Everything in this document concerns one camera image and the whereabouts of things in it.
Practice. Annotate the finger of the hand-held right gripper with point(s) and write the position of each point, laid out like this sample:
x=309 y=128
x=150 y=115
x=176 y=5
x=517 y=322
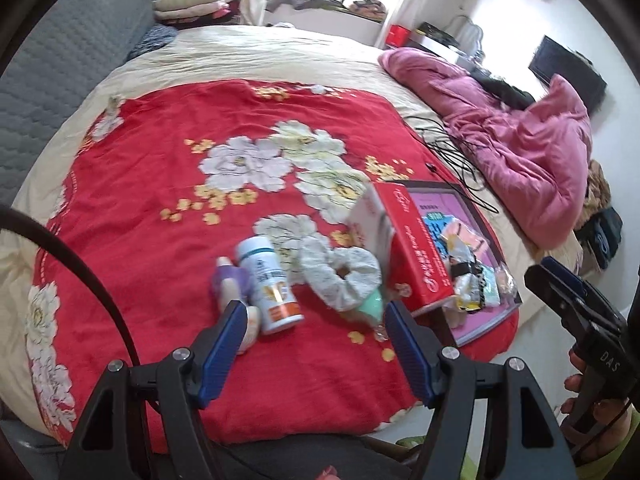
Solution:
x=550 y=287
x=567 y=274

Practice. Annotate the white lace scrunchie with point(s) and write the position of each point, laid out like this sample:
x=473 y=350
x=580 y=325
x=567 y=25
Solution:
x=320 y=270

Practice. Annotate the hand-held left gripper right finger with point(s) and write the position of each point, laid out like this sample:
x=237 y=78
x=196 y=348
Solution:
x=406 y=352

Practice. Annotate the white pill bottle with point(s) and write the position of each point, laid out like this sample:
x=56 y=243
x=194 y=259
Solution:
x=265 y=285

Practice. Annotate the pink tray with snack packets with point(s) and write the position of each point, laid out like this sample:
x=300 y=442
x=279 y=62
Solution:
x=482 y=237

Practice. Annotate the pink book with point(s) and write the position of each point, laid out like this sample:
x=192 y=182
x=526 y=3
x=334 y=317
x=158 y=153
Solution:
x=480 y=327

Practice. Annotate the desk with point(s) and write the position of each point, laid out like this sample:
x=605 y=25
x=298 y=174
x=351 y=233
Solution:
x=440 y=42

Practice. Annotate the patterned clothes on windowsill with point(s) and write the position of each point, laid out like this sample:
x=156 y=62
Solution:
x=367 y=7

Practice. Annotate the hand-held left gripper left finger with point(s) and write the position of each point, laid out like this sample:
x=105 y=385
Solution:
x=226 y=342

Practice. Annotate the white garment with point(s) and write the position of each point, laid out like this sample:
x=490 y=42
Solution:
x=467 y=35

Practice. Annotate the purple white small bottle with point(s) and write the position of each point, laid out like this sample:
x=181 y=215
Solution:
x=230 y=280

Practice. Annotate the blue patterned pillow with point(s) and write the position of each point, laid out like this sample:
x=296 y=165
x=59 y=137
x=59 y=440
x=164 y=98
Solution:
x=152 y=41

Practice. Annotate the pink comforter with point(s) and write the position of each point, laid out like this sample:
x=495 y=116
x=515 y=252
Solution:
x=525 y=160

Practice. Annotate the red bag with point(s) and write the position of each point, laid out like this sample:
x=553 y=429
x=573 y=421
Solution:
x=398 y=36

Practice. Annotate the red floral blanket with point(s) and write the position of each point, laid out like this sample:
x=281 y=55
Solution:
x=175 y=210

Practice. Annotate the mint green soft pouch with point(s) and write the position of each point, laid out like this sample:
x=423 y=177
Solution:
x=370 y=305

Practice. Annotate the person's right forearm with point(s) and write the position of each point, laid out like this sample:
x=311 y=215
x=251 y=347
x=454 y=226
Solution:
x=612 y=466

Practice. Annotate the grey quilted headboard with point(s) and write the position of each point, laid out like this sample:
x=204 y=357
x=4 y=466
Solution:
x=60 y=60

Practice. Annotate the person's right hand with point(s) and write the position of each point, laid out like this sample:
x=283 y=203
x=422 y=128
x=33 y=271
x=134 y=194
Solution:
x=575 y=385

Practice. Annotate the red white carton box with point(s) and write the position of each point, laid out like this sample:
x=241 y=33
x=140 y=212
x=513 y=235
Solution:
x=420 y=250

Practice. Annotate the brown fluffy plush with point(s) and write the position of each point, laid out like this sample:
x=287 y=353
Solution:
x=597 y=187

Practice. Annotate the black television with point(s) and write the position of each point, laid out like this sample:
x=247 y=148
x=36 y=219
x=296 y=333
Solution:
x=565 y=67

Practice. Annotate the stack of folded clothes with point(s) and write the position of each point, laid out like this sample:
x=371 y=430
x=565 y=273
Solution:
x=187 y=5

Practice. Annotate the black cloth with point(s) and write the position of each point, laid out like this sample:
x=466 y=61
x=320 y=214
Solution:
x=507 y=91

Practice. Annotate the bed with beige sheet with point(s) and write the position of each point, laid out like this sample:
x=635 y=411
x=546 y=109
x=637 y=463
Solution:
x=300 y=55

